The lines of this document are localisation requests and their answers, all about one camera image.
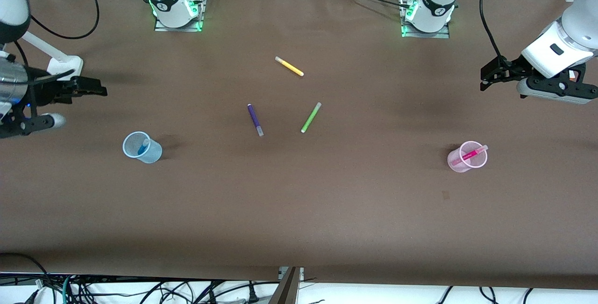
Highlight yellow marker pen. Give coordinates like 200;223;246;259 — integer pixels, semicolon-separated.
275;56;305;77

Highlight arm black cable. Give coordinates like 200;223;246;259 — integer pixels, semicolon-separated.
29;0;100;40
479;0;507;59

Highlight translucent pink plastic cup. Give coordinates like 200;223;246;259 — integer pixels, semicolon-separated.
448;141;489;173

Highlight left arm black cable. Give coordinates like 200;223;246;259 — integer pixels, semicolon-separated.
479;0;507;59

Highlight purple marker pen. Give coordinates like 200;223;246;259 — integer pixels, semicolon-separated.
247;104;264;137

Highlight pink marker pen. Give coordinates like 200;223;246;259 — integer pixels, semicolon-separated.
460;144;489;162

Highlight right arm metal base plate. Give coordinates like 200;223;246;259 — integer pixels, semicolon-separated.
153;0;207;33

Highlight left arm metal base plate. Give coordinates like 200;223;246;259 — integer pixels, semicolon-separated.
399;0;450;39

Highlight green marker pen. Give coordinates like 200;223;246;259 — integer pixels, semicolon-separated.
300;102;322;134

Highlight dark brown table leg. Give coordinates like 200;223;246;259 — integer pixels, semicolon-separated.
269;267;302;304

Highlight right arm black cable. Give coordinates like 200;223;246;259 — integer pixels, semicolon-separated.
29;0;100;40

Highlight translucent blue plastic cup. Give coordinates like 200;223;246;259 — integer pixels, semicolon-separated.
122;131;163;164

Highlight white desk lamp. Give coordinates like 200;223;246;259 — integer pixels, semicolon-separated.
0;31;84;85

